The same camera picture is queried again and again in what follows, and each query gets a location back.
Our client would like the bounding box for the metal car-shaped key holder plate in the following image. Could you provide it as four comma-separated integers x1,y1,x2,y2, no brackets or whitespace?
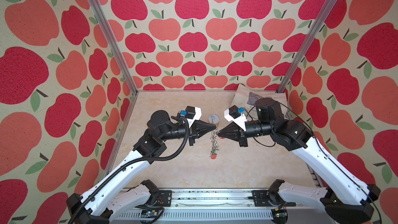
210,129,219,160

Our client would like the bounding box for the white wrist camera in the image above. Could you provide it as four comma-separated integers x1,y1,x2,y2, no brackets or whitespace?
179,106,202,127
224,105,247,131

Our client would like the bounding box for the aluminium corner post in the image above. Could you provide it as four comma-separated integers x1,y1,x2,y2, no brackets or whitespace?
276,0,337,93
76,0,138,95

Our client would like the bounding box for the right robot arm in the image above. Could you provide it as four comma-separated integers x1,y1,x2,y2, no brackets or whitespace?
217,97,380,224

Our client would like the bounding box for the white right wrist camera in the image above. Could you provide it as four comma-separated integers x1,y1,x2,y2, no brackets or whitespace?
224,105,247,131

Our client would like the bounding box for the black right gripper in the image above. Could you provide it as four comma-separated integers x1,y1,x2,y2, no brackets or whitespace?
216,120,276,148

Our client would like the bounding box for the beige canvas tote bag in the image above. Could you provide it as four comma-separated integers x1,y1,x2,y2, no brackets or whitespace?
231,85,287,111

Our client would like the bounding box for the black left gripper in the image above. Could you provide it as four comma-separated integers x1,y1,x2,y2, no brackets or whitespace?
159,120,215,146

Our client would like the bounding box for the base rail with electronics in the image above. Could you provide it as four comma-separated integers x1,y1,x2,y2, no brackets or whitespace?
115,188,296,224

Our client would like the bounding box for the aluminium corner post right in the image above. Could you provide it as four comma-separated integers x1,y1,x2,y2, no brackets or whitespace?
276,0,337,93

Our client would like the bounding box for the aluminium corner post left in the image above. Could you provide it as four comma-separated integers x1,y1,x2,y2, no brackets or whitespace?
76,0,138,95

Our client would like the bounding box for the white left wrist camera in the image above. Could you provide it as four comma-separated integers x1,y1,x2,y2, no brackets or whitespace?
179,106,202,127

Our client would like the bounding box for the small round tin can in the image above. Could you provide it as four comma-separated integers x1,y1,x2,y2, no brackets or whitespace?
208,114,220,126

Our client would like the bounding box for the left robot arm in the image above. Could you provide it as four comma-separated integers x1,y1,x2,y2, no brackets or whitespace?
66,106,217,224

